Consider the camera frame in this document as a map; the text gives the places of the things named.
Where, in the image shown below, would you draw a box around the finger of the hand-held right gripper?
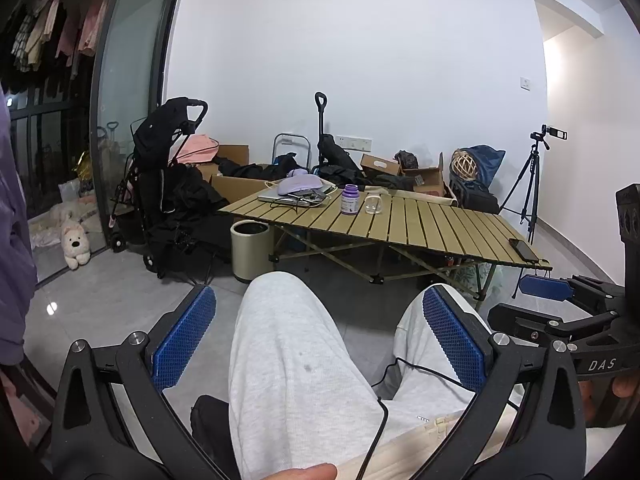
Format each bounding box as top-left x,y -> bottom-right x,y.
487,303 -> 621,347
518,274 -> 623,313

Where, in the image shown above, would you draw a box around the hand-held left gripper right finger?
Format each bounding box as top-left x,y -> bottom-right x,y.
422,284 -> 588,480

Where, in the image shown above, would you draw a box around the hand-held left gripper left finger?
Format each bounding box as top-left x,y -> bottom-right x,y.
50,284 -> 218,480

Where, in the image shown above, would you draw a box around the person's right hand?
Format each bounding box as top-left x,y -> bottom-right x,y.
580,373 -> 640,429

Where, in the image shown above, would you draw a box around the person's left hand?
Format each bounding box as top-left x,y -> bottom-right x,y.
264,462 -> 339,480

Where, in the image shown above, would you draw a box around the person's right leg grey sweatpants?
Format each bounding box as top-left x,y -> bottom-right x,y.
371,282 -> 501,407

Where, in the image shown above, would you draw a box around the person's leg grey sweatpants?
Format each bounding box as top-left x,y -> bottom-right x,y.
371,282 -> 501,407
228,271 -> 401,480

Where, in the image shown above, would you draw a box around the black phone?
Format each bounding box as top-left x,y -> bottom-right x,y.
509,238 -> 541,263

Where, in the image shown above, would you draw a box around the green patterned cloth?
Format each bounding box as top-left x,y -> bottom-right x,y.
451,260 -> 504,312

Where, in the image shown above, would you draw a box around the black seat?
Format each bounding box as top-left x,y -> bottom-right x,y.
190,394 -> 237,467

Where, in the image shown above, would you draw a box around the cream zipped garment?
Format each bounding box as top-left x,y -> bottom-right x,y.
335,400 -> 526,480

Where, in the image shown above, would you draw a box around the black tripod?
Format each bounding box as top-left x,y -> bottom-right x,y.
499,141 -> 542,262

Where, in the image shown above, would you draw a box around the beige trash bin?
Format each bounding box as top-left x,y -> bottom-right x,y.
230,219 -> 271,284

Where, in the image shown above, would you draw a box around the black backpack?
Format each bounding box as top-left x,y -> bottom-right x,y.
449,175 -> 501,215

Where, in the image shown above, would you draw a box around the person's left leg grey sweatpants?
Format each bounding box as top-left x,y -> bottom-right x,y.
228,271 -> 401,480

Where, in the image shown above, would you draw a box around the folding slatted camping table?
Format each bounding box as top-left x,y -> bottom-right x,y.
218,184 -> 554,312

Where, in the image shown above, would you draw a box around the blue bag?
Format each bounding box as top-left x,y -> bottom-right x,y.
452,144 -> 506,192

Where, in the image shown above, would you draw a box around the white plush dog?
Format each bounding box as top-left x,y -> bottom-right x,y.
59,224 -> 92,271

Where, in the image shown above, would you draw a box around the rattan ball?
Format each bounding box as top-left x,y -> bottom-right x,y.
450,148 -> 481,181

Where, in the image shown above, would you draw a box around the black stroller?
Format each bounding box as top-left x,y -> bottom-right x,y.
108,97 -> 232,279

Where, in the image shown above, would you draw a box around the large cardboard box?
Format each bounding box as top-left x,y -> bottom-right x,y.
210,162 -> 283,207

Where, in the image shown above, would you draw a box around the open cardboard box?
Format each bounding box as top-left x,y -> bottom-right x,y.
400,152 -> 446,197

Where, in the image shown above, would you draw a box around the silver laptop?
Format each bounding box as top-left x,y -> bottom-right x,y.
257,185 -> 335,207

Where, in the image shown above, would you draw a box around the pile of black clothes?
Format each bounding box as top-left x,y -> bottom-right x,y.
214,152 -> 313,182

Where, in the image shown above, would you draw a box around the pink cloth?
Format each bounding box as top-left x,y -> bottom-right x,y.
169,134 -> 221,165

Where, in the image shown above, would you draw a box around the purple garment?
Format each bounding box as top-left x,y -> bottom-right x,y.
0,85 -> 38,367

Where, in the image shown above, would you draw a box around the small cardboard box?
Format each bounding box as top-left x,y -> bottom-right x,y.
214,144 -> 250,167

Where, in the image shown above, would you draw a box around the purple pouch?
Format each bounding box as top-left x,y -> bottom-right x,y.
276,173 -> 324,196

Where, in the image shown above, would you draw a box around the black folded wagon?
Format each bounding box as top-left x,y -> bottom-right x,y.
310,91 -> 368,187

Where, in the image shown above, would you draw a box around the glass sliding door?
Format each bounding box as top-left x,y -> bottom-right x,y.
89,0 -> 187,257

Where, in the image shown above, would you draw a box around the row of hanging clothes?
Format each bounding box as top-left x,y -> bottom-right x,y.
4,0 -> 117,75

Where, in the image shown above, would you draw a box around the black cable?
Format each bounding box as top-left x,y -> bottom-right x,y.
357,357 -> 521,480

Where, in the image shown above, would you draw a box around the black camera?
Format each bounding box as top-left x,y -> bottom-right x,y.
529,123 -> 569,149

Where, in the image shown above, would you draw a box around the cardboard box with handle hole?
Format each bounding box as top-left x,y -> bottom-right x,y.
360,153 -> 402,177

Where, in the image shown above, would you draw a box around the white wall outlets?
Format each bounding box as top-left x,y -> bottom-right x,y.
335,135 -> 373,153

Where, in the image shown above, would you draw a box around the grey metal frame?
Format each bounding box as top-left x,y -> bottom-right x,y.
272,132 -> 314,167

